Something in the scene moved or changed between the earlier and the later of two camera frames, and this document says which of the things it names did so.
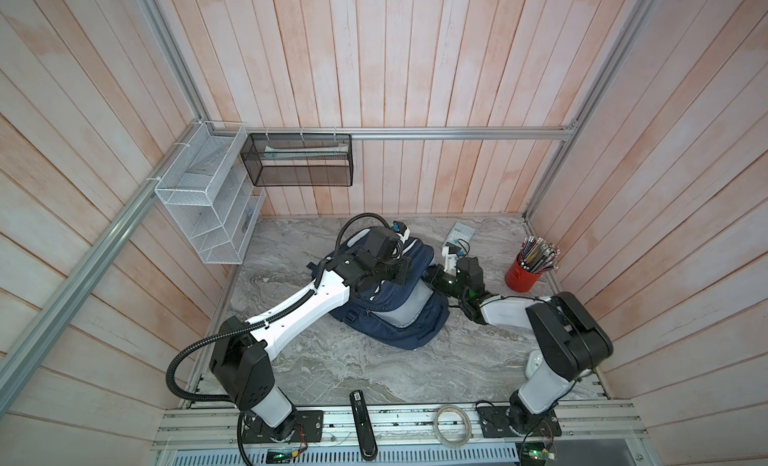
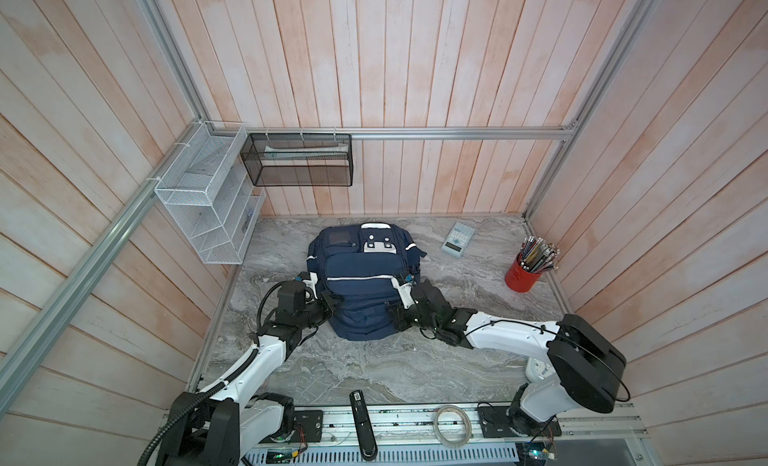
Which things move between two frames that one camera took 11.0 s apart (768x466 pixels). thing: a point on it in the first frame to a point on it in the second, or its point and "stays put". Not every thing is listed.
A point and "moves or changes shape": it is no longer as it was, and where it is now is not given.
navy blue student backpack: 408,316 moves or changes shape
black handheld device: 368,446 stays put
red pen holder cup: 520,279 stays put
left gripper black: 403,265 to 324,298
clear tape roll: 469,431 stays put
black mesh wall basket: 299,159 stays put
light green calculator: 460,235 stays put
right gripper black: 434,276 to 397,313
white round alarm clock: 535,358 stays put
